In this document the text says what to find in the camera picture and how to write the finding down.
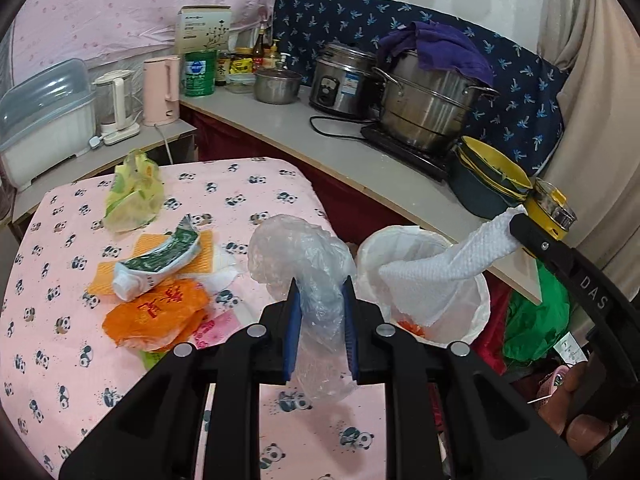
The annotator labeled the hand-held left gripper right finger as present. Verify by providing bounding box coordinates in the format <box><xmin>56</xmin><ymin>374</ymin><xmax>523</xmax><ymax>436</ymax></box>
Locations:
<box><xmin>341</xmin><ymin>275</ymin><xmax>587</xmax><ymax>480</ymax></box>

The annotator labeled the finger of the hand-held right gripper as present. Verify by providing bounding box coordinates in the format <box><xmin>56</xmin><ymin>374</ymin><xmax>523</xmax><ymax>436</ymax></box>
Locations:
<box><xmin>507</xmin><ymin>212</ymin><xmax>577</xmax><ymax>267</ymax></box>

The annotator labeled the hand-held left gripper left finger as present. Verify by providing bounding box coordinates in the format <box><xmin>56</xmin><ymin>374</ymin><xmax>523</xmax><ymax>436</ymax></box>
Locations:
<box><xmin>59</xmin><ymin>278</ymin><xmax>303</xmax><ymax>480</ymax></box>

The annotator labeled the white lined waste bin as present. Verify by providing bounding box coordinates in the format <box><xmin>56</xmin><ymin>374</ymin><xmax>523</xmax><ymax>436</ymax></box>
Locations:
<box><xmin>356</xmin><ymin>225</ymin><xmax>492</xmax><ymax>349</ymax></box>

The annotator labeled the clear plastic bag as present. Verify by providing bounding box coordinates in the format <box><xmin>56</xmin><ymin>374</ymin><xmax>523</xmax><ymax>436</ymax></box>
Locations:
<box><xmin>247</xmin><ymin>214</ymin><xmax>359</xmax><ymax>406</ymax></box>

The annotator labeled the white paper towel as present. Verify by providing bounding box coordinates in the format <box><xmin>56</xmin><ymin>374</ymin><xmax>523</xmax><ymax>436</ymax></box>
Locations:
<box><xmin>378</xmin><ymin>205</ymin><xmax>529</xmax><ymax>328</ymax></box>

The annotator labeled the orange plastic bag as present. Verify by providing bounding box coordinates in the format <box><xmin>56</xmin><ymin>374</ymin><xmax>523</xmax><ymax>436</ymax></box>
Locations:
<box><xmin>102</xmin><ymin>280</ymin><xmax>211</xmax><ymax>352</ymax></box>

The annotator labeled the orange foam net sheet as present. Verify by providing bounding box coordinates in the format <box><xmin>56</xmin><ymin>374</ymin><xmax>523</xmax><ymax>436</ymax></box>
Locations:
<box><xmin>87</xmin><ymin>231</ymin><xmax>217</xmax><ymax>295</ymax></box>

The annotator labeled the yellow green plastic bag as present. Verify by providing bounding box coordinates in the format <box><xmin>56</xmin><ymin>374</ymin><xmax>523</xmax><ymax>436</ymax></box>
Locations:
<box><xmin>103</xmin><ymin>149</ymin><xmax>166</xmax><ymax>233</ymax></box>

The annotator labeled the yellow electric pot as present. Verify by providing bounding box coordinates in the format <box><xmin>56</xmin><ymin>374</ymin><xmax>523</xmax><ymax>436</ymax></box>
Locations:
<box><xmin>530</xmin><ymin>177</ymin><xmax>579</xmax><ymax>241</ymax></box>

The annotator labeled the yellow and blue bowl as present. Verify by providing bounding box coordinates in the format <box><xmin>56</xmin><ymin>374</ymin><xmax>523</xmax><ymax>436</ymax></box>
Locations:
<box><xmin>458</xmin><ymin>135</ymin><xmax>535</xmax><ymax>192</ymax></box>
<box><xmin>457</xmin><ymin>154</ymin><xmax>532</xmax><ymax>199</ymax></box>

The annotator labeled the white paper slip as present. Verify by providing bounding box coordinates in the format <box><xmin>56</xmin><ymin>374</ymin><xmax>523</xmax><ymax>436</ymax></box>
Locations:
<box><xmin>557</xmin><ymin>335</ymin><xmax>589</xmax><ymax>366</ymax></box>

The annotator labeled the pink wrapper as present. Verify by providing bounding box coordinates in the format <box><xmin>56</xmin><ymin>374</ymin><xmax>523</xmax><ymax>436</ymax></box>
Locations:
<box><xmin>192</xmin><ymin>310</ymin><xmax>240</xmax><ymax>351</ymax></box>

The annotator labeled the large blue basin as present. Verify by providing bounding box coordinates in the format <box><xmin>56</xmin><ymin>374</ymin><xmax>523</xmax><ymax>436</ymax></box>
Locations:
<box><xmin>448</xmin><ymin>157</ymin><xmax>526</xmax><ymax>220</ymax></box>

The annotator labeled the white crumpled tissue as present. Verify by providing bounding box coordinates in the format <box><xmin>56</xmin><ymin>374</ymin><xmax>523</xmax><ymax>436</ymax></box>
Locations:
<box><xmin>202</xmin><ymin>252</ymin><xmax>241</xmax><ymax>294</ymax></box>

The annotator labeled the brown rounded object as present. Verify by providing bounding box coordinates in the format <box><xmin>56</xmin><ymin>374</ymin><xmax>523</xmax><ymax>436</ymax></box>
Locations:
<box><xmin>539</xmin><ymin>363</ymin><xmax>596</xmax><ymax>433</ymax></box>
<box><xmin>565</xmin><ymin>412</ymin><xmax>614</xmax><ymax>456</ymax></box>

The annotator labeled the beige curtain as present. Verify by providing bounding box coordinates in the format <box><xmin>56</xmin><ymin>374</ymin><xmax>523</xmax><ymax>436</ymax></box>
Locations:
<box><xmin>537</xmin><ymin>0</ymin><xmax>640</xmax><ymax>306</ymax></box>

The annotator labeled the green white crumpled wrapper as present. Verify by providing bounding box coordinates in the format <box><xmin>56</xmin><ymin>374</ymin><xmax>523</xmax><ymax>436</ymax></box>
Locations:
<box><xmin>112</xmin><ymin>214</ymin><xmax>202</xmax><ymax>303</ymax></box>

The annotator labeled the black induction cooktop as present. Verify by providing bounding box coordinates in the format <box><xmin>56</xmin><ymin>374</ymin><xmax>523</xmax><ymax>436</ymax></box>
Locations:
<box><xmin>361</xmin><ymin>122</ymin><xmax>454</xmax><ymax>182</ymax></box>

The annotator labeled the steel steamer pot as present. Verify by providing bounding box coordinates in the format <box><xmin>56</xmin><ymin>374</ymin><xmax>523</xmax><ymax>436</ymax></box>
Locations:
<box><xmin>372</xmin><ymin>50</ymin><xmax>501</xmax><ymax>154</ymax></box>

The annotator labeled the purple cloth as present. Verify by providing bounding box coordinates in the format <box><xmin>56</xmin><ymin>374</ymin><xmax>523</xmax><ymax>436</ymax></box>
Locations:
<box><xmin>375</xmin><ymin>21</ymin><xmax>496</xmax><ymax>86</ymax></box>

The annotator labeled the pink panda print tablecloth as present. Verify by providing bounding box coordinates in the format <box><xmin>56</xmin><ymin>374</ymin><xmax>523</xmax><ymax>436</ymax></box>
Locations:
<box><xmin>0</xmin><ymin>157</ymin><xmax>446</xmax><ymax>480</ymax></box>

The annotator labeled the small steel lidded pot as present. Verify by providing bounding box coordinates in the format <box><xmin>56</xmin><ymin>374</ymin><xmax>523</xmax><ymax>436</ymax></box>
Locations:
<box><xmin>253</xmin><ymin>66</ymin><xmax>304</xmax><ymax>106</ymax></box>

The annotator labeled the steel rice cooker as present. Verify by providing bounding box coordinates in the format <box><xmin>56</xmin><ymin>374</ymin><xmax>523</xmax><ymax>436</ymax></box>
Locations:
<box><xmin>309</xmin><ymin>42</ymin><xmax>389</xmax><ymax>121</ymax></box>

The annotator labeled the pink electric kettle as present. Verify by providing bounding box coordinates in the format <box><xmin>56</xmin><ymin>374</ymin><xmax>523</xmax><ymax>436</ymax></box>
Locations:
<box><xmin>143</xmin><ymin>56</ymin><xmax>182</xmax><ymax>127</ymax></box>

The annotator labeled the green tin can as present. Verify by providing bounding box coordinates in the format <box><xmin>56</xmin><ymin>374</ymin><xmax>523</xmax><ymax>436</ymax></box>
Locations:
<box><xmin>184</xmin><ymin>50</ymin><xmax>219</xmax><ymax>98</ymax></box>

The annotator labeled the dark sauce bottle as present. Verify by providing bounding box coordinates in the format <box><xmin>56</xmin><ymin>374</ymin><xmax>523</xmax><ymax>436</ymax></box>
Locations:
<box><xmin>252</xmin><ymin>22</ymin><xmax>266</xmax><ymax>73</ymax></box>

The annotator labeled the navy printed cloth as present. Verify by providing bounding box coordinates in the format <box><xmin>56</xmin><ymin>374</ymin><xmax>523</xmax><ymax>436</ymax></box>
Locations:
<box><xmin>272</xmin><ymin>0</ymin><xmax>571</xmax><ymax>176</ymax></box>

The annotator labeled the translucent plastic dish box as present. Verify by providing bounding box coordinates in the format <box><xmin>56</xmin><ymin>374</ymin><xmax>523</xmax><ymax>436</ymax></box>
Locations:
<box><xmin>0</xmin><ymin>58</ymin><xmax>98</xmax><ymax>192</ymax></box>

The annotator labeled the white cardboard box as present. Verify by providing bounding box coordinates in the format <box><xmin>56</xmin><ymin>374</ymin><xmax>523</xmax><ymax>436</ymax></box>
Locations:
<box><xmin>175</xmin><ymin>5</ymin><xmax>234</xmax><ymax>56</ymax></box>

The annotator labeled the pink dotted curtain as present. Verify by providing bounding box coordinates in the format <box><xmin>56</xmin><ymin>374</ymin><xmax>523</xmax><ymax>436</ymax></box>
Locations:
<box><xmin>10</xmin><ymin>0</ymin><xmax>346</xmax><ymax>81</ymax></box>

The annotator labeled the black power cable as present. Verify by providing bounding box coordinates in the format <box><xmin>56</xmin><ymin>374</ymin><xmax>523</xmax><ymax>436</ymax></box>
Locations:
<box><xmin>309</xmin><ymin>115</ymin><xmax>382</xmax><ymax>137</ymax></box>

